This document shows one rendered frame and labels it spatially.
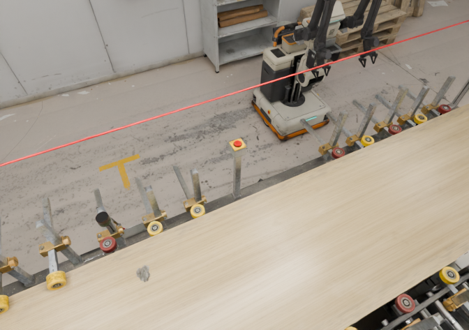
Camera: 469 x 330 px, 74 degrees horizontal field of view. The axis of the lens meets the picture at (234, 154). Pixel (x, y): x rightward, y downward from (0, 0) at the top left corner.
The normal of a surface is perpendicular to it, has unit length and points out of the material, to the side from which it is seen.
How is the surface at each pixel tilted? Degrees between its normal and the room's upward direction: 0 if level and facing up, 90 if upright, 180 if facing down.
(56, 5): 90
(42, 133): 0
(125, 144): 0
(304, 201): 0
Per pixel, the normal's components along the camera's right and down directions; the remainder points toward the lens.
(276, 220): 0.01, -0.64
